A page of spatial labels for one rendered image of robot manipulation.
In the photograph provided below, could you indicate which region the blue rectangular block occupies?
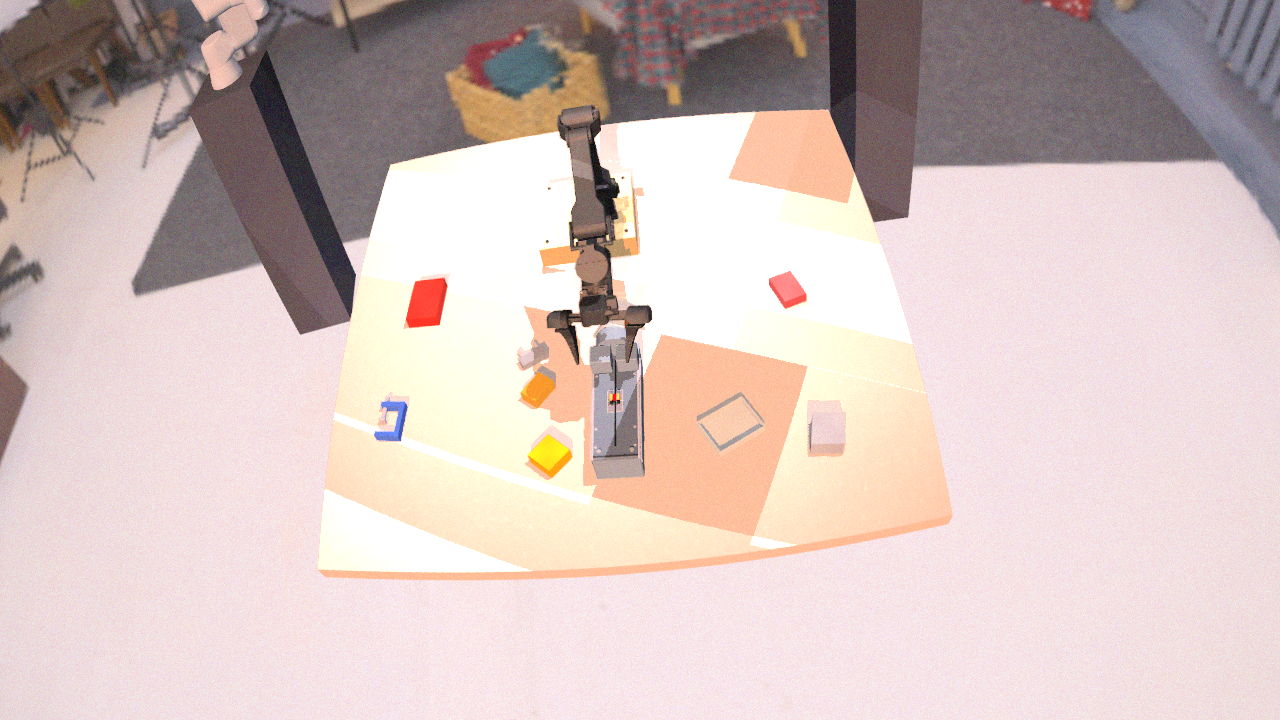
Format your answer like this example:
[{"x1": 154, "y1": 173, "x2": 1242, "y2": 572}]
[{"x1": 374, "y1": 397, "x2": 408, "y2": 441}]

